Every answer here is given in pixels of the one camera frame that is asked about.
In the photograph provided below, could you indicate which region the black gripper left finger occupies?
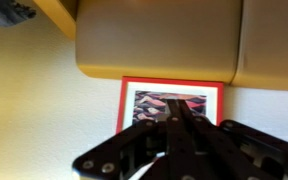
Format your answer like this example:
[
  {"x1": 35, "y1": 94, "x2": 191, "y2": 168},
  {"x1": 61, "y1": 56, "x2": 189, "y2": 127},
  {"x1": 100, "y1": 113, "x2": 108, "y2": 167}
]
[{"x1": 72, "y1": 99, "x2": 185, "y2": 180}]

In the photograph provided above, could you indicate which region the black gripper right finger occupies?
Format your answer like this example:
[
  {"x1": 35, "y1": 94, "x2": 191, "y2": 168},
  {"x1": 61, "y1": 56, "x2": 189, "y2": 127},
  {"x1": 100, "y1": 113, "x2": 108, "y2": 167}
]
[{"x1": 177, "y1": 99, "x2": 288, "y2": 180}]

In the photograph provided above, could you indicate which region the tan leather sofa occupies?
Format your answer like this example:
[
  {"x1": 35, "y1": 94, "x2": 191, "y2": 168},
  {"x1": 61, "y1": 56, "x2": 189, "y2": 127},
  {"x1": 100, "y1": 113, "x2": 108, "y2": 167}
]
[{"x1": 33, "y1": 0, "x2": 288, "y2": 93}]

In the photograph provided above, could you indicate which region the red framed picture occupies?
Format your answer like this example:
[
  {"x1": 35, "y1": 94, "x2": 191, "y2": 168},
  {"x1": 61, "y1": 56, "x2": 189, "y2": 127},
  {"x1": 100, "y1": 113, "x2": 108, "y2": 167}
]
[{"x1": 115, "y1": 75, "x2": 225, "y2": 134}]

